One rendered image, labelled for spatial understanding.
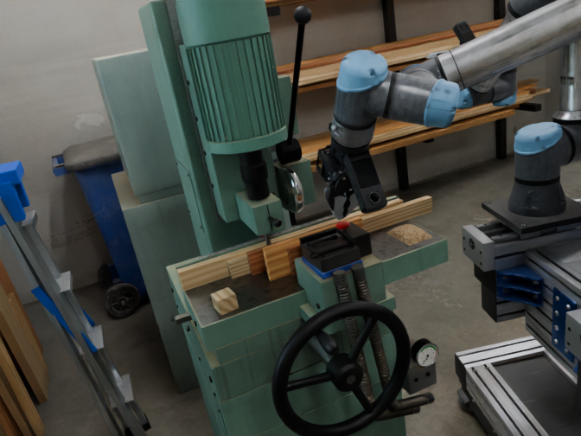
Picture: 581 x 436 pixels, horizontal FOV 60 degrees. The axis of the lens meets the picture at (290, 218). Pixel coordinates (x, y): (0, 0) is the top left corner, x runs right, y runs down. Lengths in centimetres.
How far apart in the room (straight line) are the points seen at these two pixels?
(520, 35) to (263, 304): 68
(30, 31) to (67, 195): 96
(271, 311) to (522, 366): 112
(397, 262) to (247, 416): 48
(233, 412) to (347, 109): 69
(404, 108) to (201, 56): 42
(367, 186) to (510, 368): 119
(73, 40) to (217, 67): 239
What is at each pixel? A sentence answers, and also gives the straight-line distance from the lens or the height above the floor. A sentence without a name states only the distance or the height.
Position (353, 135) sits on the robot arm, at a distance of 88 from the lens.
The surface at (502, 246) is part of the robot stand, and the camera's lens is 154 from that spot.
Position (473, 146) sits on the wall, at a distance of 460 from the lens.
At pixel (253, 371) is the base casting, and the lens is 114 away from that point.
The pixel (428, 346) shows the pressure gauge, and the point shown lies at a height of 68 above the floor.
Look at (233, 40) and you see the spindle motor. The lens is 101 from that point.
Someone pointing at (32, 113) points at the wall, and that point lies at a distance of 339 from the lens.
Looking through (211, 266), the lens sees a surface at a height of 94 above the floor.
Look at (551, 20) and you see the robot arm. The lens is 98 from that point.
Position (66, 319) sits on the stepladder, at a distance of 181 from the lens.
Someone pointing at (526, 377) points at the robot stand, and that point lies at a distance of 193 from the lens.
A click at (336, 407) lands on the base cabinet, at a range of 129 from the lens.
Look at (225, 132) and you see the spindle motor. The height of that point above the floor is 124.
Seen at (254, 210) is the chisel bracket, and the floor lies 106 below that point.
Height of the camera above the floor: 144
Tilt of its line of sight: 22 degrees down
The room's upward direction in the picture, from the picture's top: 10 degrees counter-clockwise
